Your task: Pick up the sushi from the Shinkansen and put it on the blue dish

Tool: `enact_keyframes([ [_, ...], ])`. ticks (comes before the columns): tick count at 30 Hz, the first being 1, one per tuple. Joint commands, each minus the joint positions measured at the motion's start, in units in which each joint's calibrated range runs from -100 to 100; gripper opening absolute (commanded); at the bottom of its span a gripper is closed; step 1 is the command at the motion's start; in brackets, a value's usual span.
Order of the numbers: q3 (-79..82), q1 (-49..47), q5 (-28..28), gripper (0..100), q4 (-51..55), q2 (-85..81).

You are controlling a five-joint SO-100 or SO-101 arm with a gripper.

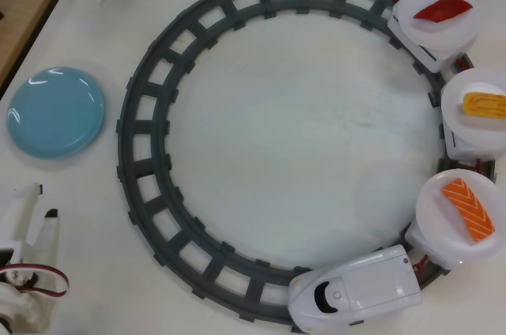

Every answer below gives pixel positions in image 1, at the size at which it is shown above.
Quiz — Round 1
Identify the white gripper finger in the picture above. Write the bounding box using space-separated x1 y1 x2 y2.
0 183 43 248
29 208 61 273

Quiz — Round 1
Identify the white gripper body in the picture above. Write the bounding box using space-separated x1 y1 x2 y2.
0 246 60 335

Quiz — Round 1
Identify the yellow egg sushi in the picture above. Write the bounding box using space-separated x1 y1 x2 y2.
458 92 506 130

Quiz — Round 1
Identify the orange salmon sushi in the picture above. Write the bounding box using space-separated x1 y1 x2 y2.
441 178 496 242

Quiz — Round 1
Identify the red tuna sushi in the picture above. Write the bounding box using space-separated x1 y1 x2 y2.
410 0 474 34

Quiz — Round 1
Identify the blue round dish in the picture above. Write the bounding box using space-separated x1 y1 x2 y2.
6 66 106 161

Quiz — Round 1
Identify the white Shinkansen toy locomotive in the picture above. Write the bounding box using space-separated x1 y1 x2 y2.
287 243 423 332

